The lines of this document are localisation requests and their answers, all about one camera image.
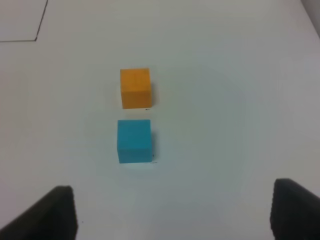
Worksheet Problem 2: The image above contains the blue cube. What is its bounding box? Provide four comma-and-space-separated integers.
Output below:
117, 119, 153, 164

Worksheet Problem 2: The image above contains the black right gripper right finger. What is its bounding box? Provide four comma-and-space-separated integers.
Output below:
269, 178, 320, 240

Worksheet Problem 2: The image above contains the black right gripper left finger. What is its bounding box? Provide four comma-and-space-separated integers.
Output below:
0, 185, 78, 240

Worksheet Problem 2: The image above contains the orange cube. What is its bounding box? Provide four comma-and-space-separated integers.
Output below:
120, 68, 153, 109

